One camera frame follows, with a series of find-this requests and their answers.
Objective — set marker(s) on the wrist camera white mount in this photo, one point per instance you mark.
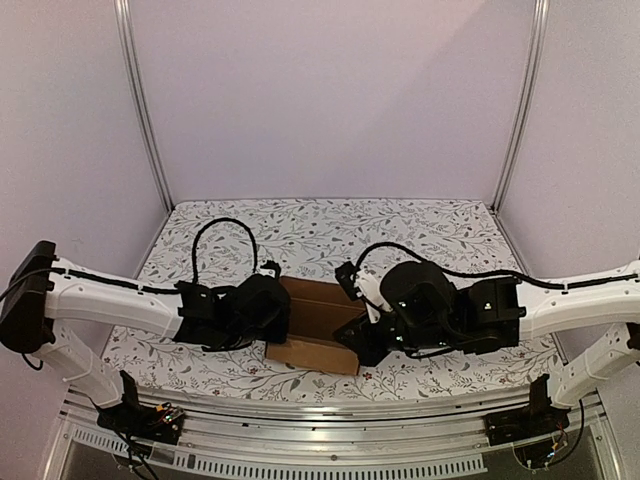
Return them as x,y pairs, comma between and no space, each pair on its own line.
361,285
270,268

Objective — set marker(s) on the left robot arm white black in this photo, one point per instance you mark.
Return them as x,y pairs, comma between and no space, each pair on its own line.
46,293

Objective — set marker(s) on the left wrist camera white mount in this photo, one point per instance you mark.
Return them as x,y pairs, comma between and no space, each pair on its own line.
270,268

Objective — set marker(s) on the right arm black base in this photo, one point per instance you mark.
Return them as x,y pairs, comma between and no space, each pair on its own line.
537,417

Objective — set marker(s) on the right aluminium frame post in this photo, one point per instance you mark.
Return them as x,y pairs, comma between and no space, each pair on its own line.
525,99

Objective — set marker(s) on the floral patterned table mat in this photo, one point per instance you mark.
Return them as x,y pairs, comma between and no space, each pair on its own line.
218,242

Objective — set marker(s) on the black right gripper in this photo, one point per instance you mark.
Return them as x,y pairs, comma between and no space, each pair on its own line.
357,339

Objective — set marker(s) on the brown cardboard paper box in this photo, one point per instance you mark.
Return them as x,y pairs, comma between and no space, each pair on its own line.
318,309

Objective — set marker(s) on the left aluminium frame post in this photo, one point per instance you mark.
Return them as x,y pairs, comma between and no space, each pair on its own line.
143,115

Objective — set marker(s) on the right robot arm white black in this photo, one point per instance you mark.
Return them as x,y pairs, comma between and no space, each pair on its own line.
416,309

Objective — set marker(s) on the aluminium frame post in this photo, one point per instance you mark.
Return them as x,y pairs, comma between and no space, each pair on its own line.
143,115
525,99

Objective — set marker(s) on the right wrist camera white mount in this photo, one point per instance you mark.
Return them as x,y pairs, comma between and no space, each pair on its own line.
361,285

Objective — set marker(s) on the aluminium front rail frame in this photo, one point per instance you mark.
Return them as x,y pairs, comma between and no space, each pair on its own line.
441,438

